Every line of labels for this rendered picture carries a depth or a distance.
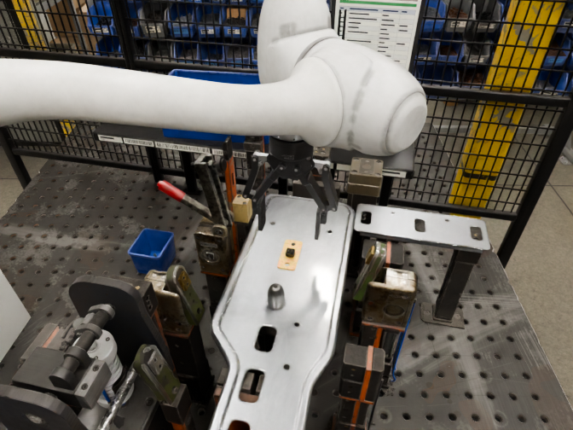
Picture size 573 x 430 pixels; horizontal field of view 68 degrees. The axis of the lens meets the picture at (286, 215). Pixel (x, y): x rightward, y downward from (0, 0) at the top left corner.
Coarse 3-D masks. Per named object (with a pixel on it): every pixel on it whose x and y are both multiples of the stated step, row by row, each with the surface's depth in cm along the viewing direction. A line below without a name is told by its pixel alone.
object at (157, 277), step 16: (160, 272) 76; (160, 288) 73; (160, 304) 74; (176, 304) 73; (160, 320) 78; (176, 320) 77; (176, 336) 80; (192, 336) 82; (176, 352) 85; (192, 352) 84; (176, 368) 89; (192, 368) 88; (208, 368) 96; (192, 384) 91; (208, 384) 97; (192, 400) 95
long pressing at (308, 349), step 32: (256, 224) 96; (288, 224) 96; (352, 224) 97; (256, 256) 89; (320, 256) 89; (224, 288) 82; (256, 288) 82; (288, 288) 82; (320, 288) 82; (224, 320) 77; (256, 320) 77; (288, 320) 77; (320, 320) 77; (224, 352) 72; (256, 352) 72; (288, 352) 72; (320, 352) 72; (224, 384) 67; (288, 384) 67; (224, 416) 64; (256, 416) 64; (288, 416) 64
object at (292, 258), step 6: (288, 240) 92; (288, 246) 91; (294, 246) 91; (300, 246) 91; (282, 252) 89; (288, 252) 88; (294, 252) 88; (282, 258) 88; (288, 258) 88; (294, 258) 88; (282, 264) 86; (294, 264) 86
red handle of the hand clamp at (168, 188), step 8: (160, 184) 83; (168, 184) 84; (168, 192) 84; (176, 192) 84; (184, 200) 84; (192, 200) 85; (192, 208) 85; (200, 208) 85; (208, 208) 86; (208, 216) 86
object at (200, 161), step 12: (204, 156) 78; (204, 168) 77; (216, 168) 77; (204, 180) 79; (216, 180) 82; (204, 192) 80; (216, 192) 83; (216, 204) 82; (216, 216) 84; (228, 216) 87
